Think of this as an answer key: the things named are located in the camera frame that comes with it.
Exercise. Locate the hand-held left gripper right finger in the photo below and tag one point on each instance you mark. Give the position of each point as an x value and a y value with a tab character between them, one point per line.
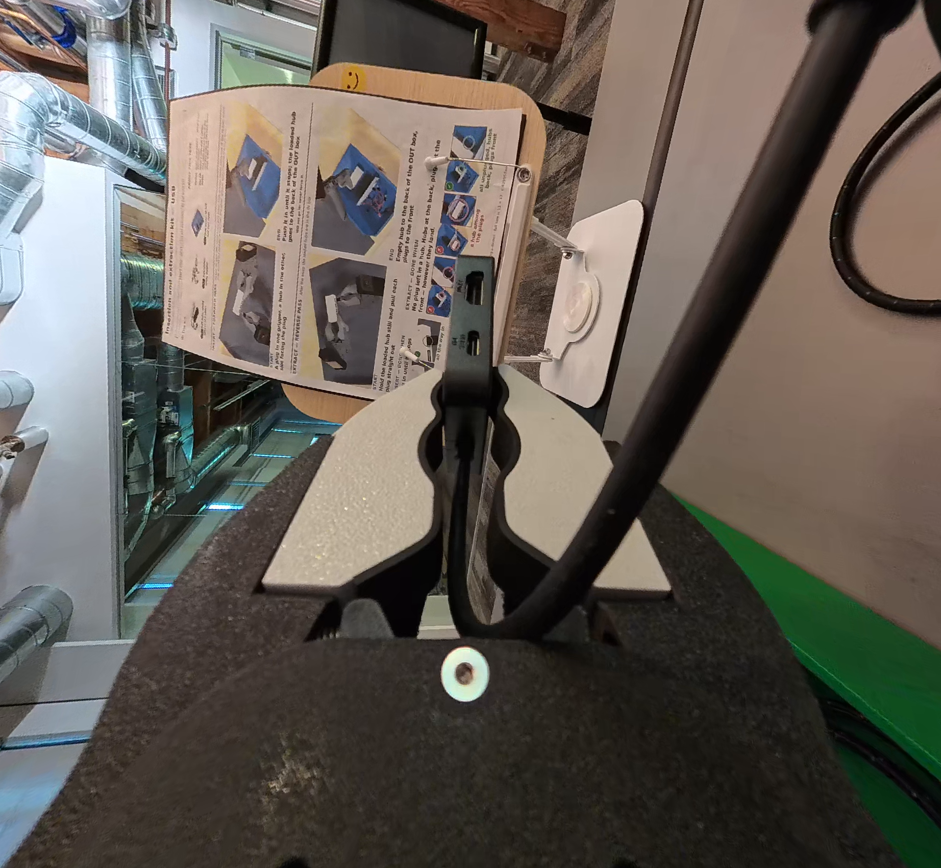
552	479

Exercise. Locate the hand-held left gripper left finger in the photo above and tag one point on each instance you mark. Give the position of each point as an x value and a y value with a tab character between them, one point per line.
346	516

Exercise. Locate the black square hub lead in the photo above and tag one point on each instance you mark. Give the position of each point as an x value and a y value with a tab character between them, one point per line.
706	310

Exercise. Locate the green plastic bin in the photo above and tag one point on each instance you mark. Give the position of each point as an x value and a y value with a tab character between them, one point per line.
853	663

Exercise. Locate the white stand base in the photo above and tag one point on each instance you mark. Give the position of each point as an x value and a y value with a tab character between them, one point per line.
603	295

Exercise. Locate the printed instruction sheet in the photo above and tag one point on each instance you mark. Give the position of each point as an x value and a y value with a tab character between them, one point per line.
294	236

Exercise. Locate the yellow smiley sticker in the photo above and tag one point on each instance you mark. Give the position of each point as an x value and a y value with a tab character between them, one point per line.
353	78

